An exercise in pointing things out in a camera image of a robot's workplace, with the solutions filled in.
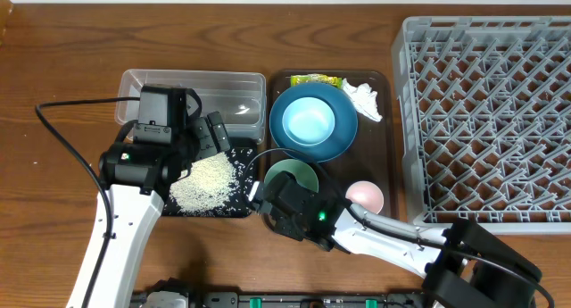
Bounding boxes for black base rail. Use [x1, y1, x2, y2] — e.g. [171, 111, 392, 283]
[128, 279, 429, 308]

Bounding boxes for dark blue plate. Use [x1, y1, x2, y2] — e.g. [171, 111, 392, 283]
[269, 82, 358, 162]

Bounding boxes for white tissue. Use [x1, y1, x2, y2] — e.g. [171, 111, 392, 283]
[342, 79, 383, 122]

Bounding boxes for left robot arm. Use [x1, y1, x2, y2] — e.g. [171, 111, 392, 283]
[68, 85, 230, 307]

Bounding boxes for light blue bowl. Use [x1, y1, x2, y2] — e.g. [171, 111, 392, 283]
[282, 97, 335, 146]

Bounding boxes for black rectangular tray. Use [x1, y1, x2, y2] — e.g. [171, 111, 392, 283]
[162, 138, 257, 218]

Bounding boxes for clear plastic bin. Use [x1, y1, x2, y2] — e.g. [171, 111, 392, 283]
[118, 69, 267, 144]

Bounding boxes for grey dishwasher rack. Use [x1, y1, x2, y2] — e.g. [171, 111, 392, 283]
[392, 16, 570, 235]

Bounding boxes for pink and white cup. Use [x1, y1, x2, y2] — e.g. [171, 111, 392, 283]
[345, 180, 385, 214]

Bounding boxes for brown serving tray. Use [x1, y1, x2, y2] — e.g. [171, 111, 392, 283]
[269, 70, 398, 218]

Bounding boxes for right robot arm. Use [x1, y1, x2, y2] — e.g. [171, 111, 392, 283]
[246, 171, 555, 307]

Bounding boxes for mint green bowl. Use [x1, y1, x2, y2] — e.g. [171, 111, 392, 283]
[264, 159, 319, 192]

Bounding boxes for pile of rice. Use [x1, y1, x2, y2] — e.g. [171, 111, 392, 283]
[170, 153, 238, 216]

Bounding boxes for green snack wrapper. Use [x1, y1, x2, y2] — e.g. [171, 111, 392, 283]
[290, 73, 343, 88]

